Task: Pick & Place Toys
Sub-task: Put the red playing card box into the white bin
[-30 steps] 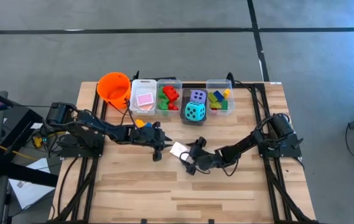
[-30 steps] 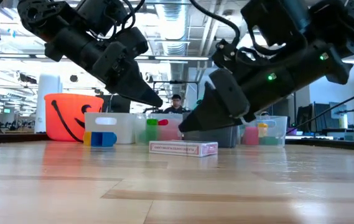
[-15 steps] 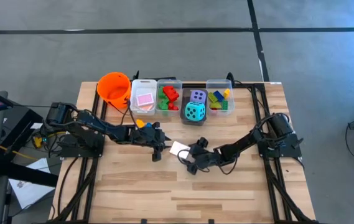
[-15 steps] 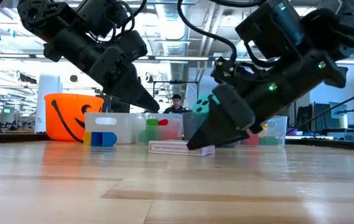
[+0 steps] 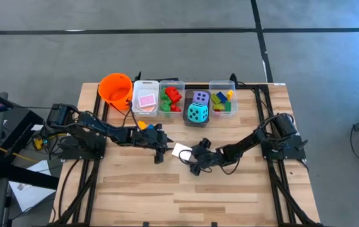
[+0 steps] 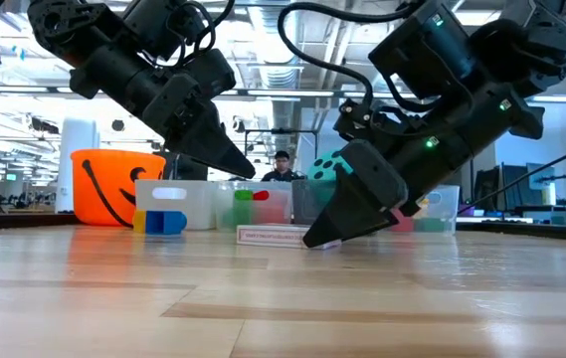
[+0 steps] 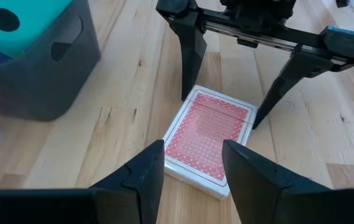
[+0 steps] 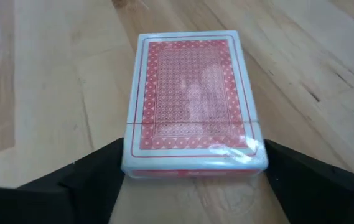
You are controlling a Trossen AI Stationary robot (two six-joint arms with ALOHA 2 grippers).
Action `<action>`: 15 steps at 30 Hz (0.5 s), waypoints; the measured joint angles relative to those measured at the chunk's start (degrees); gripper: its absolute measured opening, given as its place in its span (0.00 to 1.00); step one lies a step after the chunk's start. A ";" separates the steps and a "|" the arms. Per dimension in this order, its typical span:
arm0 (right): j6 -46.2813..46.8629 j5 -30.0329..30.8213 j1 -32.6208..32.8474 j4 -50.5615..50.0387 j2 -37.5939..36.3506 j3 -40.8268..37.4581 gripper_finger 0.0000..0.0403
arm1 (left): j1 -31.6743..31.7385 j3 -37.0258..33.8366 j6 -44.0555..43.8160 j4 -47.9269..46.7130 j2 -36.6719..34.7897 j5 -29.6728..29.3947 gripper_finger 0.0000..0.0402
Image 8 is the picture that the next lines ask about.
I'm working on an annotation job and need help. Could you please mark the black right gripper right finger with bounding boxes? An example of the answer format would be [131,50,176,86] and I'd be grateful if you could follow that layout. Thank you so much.
[263,139,354,224]

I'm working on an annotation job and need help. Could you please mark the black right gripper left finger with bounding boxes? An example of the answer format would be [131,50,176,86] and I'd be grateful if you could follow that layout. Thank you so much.
[0,137,127,224]

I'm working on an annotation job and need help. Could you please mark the card deck red patterned back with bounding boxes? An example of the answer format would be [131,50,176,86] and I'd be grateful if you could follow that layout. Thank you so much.
[121,30,269,180]

